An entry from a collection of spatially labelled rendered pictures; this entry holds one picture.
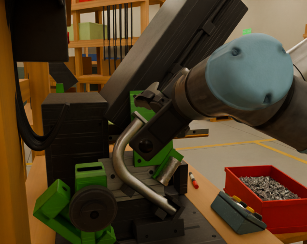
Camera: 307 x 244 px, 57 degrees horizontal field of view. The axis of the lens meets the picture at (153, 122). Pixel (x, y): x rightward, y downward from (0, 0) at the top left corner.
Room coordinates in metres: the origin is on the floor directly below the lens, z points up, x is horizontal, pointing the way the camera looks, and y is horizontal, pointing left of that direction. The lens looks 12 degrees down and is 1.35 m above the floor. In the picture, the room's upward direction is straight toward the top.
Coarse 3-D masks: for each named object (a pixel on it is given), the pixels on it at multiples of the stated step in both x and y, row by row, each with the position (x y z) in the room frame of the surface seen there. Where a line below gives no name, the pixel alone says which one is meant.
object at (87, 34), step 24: (72, 0) 3.88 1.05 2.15; (96, 0) 3.68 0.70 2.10; (120, 0) 3.43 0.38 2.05; (144, 0) 3.27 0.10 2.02; (72, 24) 3.93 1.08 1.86; (96, 24) 3.89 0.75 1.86; (120, 24) 3.43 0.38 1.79; (144, 24) 3.31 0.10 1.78; (96, 48) 4.25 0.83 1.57; (120, 48) 3.44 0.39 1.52; (72, 72) 4.02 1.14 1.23
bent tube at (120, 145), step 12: (144, 120) 0.72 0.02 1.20; (132, 132) 0.71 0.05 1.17; (120, 144) 0.70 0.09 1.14; (120, 156) 0.69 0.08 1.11; (120, 168) 0.68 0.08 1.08; (132, 180) 0.68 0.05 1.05; (144, 192) 0.68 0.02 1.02; (156, 192) 0.70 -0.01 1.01; (156, 204) 0.68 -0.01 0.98; (168, 204) 0.69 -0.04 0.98
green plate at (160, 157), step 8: (144, 112) 0.77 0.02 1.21; (152, 112) 0.78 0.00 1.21; (168, 144) 0.76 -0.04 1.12; (136, 152) 0.74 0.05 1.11; (160, 152) 0.75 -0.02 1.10; (168, 152) 0.76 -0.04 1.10; (136, 160) 0.73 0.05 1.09; (144, 160) 0.74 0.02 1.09; (152, 160) 0.74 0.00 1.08; (160, 160) 0.75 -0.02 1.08
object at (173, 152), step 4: (172, 148) 0.76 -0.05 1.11; (172, 152) 0.76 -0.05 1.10; (176, 152) 0.76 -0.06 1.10; (168, 156) 0.75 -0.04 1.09; (172, 156) 0.76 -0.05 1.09; (176, 156) 0.76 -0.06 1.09; (180, 156) 0.76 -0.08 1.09; (164, 160) 0.75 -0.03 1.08; (180, 160) 0.76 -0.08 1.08; (164, 164) 0.74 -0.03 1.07; (156, 168) 0.75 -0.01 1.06; (160, 168) 0.74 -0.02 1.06; (156, 172) 0.73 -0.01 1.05; (152, 176) 0.73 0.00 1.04
